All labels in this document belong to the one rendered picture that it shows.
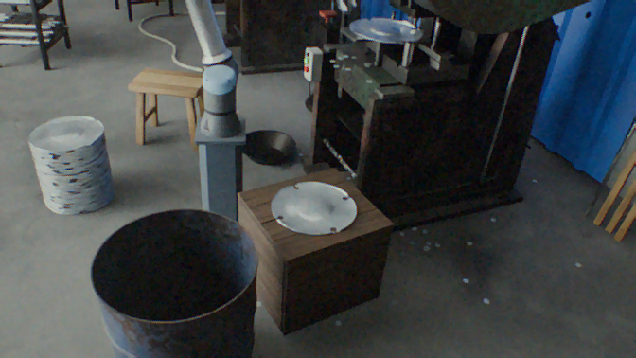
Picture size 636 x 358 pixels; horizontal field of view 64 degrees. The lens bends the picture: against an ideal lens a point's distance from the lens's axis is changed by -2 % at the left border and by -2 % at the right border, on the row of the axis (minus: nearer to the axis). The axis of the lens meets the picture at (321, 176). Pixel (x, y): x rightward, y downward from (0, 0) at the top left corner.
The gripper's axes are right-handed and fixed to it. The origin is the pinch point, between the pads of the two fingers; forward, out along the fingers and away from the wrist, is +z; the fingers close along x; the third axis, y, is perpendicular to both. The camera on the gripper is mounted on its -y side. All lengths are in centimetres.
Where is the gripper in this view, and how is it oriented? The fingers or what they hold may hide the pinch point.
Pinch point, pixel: (346, 10)
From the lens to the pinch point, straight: 203.5
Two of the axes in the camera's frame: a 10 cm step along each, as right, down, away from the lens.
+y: 4.5, 5.2, -7.3
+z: 3.0, 6.8, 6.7
